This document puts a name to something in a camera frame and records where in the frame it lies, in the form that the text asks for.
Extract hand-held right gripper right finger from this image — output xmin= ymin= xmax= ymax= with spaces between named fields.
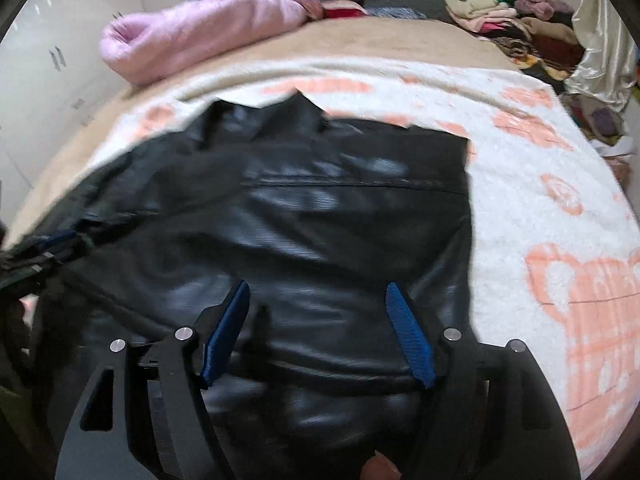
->
xmin=385 ymin=282 xmax=581 ymax=480

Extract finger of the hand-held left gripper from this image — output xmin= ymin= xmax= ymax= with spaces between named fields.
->
xmin=10 ymin=229 xmax=96 ymax=263

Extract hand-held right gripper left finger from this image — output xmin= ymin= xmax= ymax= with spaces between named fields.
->
xmin=55 ymin=280 xmax=251 ymax=480

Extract black leather jacket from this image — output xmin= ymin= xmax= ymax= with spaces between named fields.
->
xmin=5 ymin=95 xmax=476 ymax=480

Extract pile of mixed clothes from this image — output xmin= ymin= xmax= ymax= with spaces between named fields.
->
xmin=442 ymin=0 xmax=586 ymax=96

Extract heap of colourful clothes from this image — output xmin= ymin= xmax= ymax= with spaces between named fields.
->
xmin=260 ymin=0 xmax=426 ymax=22

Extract person's right hand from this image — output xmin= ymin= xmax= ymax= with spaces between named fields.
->
xmin=361 ymin=451 xmax=402 ymax=480

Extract white orange printed blanket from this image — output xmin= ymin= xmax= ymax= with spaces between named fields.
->
xmin=85 ymin=57 xmax=640 ymax=466

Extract white wardrobe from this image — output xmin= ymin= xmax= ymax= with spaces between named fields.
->
xmin=0 ymin=0 xmax=151 ymax=201

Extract pink padded jacket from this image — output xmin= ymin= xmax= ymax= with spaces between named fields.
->
xmin=100 ymin=0 xmax=308 ymax=86

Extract beige bed sheet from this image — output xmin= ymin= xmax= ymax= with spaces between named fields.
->
xmin=10 ymin=19 xmax=521 ymax=241

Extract white satin curtain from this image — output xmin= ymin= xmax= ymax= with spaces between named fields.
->
xmin=565 ymin=0 xmax=638 ymax=111

